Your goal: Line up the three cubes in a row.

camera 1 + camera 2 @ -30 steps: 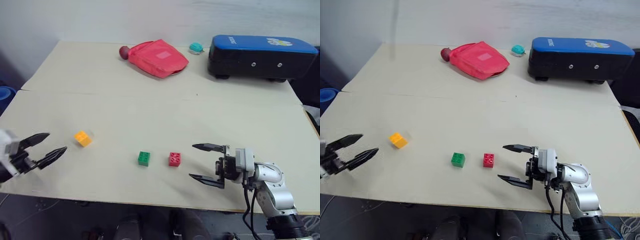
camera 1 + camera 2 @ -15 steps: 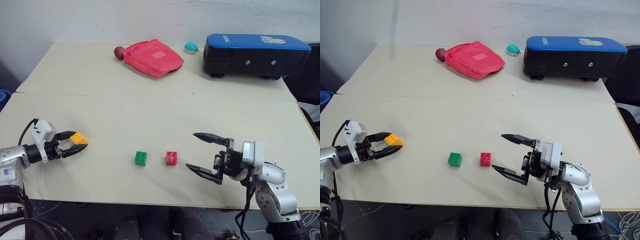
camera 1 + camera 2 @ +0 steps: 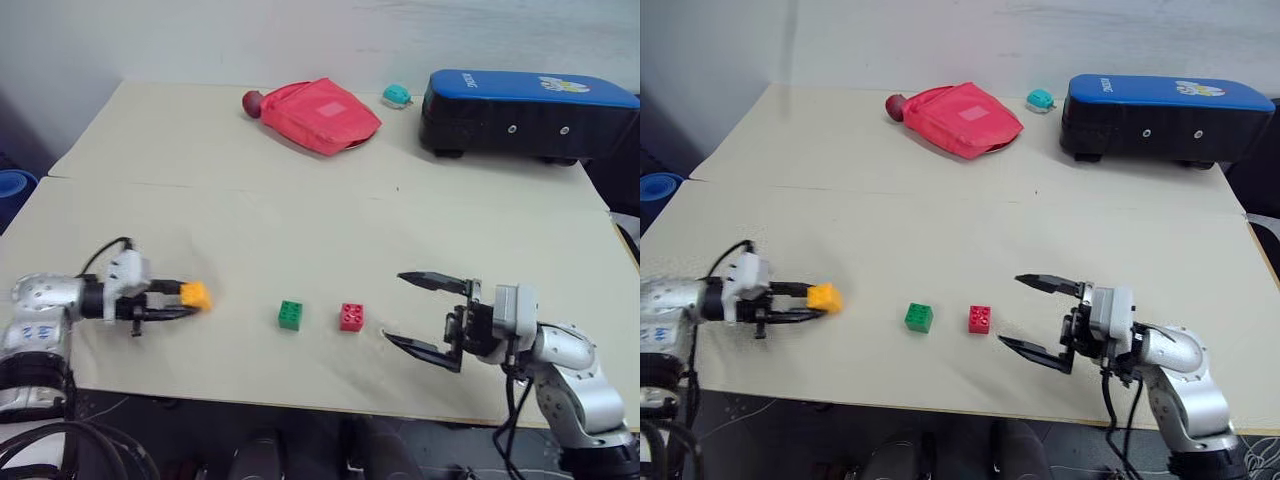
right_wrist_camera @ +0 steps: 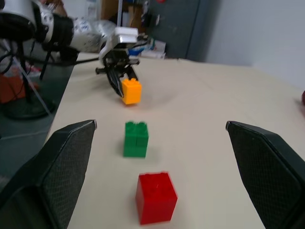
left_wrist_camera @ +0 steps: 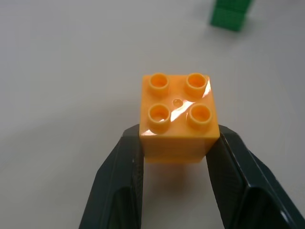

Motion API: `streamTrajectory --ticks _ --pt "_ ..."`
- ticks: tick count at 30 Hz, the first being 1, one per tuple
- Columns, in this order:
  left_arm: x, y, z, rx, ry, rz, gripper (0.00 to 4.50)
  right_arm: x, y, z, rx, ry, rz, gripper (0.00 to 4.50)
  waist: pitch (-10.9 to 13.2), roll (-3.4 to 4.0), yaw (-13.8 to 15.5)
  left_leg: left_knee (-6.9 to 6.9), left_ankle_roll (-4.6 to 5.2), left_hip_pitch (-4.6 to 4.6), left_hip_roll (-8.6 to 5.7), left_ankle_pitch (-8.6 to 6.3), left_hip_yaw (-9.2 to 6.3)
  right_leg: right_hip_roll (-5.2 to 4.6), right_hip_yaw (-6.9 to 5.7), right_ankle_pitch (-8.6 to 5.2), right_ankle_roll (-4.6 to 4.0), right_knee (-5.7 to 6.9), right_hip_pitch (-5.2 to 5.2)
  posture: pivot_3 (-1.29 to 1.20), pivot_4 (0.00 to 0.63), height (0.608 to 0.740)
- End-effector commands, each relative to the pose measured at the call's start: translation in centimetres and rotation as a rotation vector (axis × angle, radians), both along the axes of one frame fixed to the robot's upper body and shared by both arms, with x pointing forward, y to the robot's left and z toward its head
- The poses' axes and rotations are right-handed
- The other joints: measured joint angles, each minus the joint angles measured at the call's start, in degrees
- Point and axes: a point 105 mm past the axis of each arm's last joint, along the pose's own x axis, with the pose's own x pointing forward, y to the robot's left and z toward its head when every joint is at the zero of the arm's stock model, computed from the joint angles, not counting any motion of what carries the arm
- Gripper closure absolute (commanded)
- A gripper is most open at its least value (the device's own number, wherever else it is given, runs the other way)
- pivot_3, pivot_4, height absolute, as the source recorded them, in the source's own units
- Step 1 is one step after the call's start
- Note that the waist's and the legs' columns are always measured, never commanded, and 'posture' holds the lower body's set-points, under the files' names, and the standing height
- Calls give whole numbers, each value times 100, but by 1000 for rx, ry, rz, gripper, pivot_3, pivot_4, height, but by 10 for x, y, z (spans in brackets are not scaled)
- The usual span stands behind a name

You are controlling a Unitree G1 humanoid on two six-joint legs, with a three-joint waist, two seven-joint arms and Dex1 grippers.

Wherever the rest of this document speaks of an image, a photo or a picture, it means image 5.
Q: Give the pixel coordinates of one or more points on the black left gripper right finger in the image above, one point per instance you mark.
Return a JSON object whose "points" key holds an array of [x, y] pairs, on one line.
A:
{"points": [[247, 188]]}

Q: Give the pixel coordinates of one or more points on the green studded building block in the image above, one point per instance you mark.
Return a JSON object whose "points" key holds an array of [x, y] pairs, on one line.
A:
{"points": [[229, 14]]}

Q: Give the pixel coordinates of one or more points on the orange studded building block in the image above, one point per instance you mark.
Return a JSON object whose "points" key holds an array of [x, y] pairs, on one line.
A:
{"points": [[179, 133]]}

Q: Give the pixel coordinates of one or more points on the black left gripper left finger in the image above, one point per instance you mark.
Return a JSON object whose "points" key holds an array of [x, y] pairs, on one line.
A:
{"points": [[114, 181]]}

